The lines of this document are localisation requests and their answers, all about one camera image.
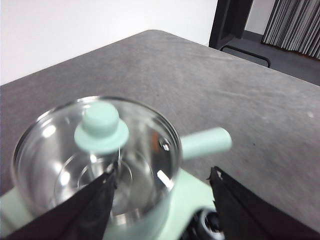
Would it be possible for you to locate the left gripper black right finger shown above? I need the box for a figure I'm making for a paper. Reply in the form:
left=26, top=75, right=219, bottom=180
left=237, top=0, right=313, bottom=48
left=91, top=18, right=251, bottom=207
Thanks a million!
left=206, top=165, right=320, bottom=240

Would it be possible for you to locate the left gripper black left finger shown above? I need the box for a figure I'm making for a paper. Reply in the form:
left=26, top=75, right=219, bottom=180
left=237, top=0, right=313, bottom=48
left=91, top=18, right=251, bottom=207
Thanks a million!
left=4, top=169, right=119, bottom=240

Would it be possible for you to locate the glass lid with green knob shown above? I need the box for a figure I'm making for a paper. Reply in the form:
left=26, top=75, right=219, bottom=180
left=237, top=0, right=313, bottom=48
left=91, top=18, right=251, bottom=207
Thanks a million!
left=11, top=95, right=184, bottom=219

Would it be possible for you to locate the silver control knob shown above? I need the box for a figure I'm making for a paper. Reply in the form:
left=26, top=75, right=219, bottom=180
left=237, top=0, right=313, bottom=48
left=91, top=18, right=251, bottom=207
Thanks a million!
left=196, top=208, right=225, bottom=240

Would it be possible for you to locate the mint green breakfast machine base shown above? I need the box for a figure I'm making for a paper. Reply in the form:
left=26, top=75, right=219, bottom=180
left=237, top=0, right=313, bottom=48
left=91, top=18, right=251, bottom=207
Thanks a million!
left=0, top=169, right=219, bottom=240

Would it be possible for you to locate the grey pleated curtain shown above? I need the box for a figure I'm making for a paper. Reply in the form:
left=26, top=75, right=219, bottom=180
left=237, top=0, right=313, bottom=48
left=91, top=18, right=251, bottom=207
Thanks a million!
left=261, top=0, right=320, bottom=61

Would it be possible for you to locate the mint green pot with handle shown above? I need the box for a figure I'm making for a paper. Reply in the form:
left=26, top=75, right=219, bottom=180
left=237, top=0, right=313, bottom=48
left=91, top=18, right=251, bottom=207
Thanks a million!
left=9, top=97, right=233, bottom=240

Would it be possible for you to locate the black metal frame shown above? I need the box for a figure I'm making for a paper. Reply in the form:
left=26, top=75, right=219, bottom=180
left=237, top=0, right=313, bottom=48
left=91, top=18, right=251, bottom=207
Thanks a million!
left=208, top=0, right=272, bottom=69

